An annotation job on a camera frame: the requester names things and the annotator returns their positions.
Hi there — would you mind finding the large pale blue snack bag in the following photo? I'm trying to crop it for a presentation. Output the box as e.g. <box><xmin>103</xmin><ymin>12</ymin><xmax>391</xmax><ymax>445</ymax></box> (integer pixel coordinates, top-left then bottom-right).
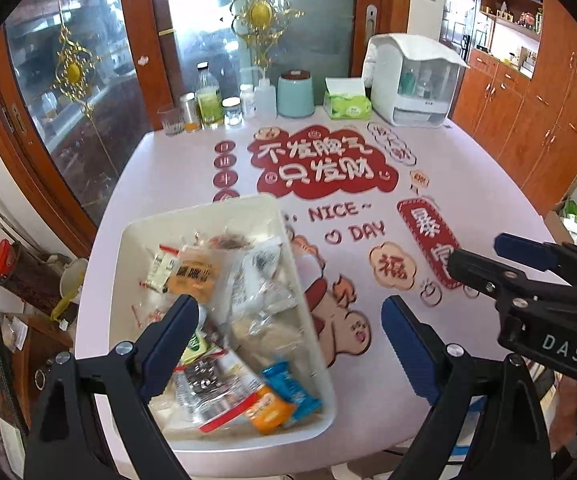
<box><xmin>148</xmin><ymin>349</ymin><xmax>264</xmax><ymax>434</ymax></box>

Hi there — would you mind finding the small blue snack packet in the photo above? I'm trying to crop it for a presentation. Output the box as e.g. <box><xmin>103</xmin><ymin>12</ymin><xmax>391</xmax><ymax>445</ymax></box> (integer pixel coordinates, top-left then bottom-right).
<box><xmin>261</xmin><ymin>361</ymin><xmax>323</xmax><ymax>425</ymax></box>

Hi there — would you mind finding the orange pastry clear packet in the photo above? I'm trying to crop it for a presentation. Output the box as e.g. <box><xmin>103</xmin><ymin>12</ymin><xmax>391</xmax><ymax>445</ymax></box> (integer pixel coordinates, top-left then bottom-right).
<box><xmin>166</xmin><ymin>247</ymin><xmax>226</xmax><ymax>304</ymax></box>

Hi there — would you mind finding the walnut cake clear packet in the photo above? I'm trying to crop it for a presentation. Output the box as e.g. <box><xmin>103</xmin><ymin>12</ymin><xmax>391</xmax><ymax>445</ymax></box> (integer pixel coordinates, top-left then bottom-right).
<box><xmin>228</xmin><ymin>309</ymin><xmax>308</xmax><ymax>370</ymax></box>

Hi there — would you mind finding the white snack bag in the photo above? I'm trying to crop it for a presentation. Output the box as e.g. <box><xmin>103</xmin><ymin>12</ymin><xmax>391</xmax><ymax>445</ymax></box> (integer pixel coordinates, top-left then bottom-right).
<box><xmin>231</xmin><ymin>237</ymin><xmax>282</xmax><ymax>314</ymax></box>

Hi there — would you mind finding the orange oats snack packet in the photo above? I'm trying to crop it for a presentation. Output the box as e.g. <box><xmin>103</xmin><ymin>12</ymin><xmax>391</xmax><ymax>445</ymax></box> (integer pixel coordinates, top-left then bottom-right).
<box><xmin>245</xmin><ymin>386</ymin><xmax>297</xmax><ymax>434</ymax></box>

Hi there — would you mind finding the red cookies packet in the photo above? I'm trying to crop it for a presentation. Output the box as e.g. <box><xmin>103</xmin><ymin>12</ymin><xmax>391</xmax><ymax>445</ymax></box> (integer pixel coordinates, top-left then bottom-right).
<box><xmin>140</xmin><ymin>245</ymin><xmax>179</xmax><ymax>294</ymax></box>

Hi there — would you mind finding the cardboard box with bags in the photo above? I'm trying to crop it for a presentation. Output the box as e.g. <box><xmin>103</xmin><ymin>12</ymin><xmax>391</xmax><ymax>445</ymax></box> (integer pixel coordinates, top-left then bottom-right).
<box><xmin>543</xmin><ymin>200</ymin><xmax>577</xmax><ymax>246</ymax></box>

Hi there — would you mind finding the pink printed table mat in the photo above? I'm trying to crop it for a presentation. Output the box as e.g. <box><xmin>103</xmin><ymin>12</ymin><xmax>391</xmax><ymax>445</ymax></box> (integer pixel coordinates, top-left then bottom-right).
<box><xmin>75</xmin><ymin>112</ymin><xmax>551</xmax><ymax>478</ymax></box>

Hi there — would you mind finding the cream plastic storage bin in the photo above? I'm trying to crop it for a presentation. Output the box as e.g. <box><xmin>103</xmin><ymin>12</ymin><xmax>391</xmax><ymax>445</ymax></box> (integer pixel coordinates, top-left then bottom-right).
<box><xmin>110</xmin><ymin>195</ymin><xmax>336</xmax><ymax>453</ymax></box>

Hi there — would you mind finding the white countertop sterilizer appliance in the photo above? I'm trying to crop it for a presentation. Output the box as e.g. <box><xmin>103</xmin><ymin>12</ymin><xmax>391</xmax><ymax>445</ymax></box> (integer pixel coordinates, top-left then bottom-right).
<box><xmin>362</xmin><ymin>32</ymin><xmax>467</xmax><ymax>127</ymax></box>

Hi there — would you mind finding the green tissue box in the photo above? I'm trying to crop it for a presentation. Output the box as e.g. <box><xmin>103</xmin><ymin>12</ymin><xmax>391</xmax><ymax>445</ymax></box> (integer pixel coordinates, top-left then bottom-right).
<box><xmin>323</xmin><ymin>78</ymin><xmax>372</xmax><ymax>119</ymax></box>

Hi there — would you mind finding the teal canister brown lid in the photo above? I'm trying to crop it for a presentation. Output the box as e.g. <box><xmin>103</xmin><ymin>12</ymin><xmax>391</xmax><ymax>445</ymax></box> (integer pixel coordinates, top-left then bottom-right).
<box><xmin>278</xmin><ymin>70</ymin><xmax>315</xmax><ymax>118</ymax></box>

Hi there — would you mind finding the white plastic squeeze bottle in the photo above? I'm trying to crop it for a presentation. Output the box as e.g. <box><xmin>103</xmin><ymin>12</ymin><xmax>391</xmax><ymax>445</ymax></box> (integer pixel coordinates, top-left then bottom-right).
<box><xmin>254</xmin><ymin>77</ymin><xmax>278</xmax><ymax>122</ymax></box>

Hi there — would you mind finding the white pill bottle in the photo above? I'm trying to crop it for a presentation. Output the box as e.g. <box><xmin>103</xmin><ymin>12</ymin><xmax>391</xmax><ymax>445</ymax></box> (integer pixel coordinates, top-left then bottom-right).
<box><xmin>240</xmin><ymin>84</ymin><xmax>256</xmax><ymax>119</ymax></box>

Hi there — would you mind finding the green label glass bottle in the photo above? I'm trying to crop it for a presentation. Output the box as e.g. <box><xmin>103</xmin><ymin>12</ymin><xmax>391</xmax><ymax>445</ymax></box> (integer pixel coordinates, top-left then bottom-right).
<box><xmin>195</xmin><ymin>62</ymin><xmax>223</xmax><ymax>128</ymax></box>

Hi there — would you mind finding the clear drinking glass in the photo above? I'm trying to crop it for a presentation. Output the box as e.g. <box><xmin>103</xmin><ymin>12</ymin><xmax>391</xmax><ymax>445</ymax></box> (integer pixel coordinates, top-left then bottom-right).
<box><xmin>157</xmin><ymin>105</ymin><xmax>184</xmax><ymax>136</ymax></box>

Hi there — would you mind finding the metal tin can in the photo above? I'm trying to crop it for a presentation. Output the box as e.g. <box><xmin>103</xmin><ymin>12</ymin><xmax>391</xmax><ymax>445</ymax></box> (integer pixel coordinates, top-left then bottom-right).
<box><xmin>179</xmin><ymin>92</ymin><xmax>202</xmax><ymax>132</ymax></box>

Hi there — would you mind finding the glass sliding door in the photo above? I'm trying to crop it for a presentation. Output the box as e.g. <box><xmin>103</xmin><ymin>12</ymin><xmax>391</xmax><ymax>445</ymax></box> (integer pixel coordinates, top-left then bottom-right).
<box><xmin>0</xmin><ymin>0</ymin><xmax>410</xmax><ymax>256</ymax></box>

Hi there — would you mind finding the wooden cabinet wall unit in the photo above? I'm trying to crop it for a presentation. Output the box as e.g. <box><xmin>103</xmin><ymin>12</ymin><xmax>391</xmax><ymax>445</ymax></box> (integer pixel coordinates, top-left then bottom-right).
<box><xmin>453</xmin><ymin>0</ymin><xmax>577</xmax><ymax>214</ymax></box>

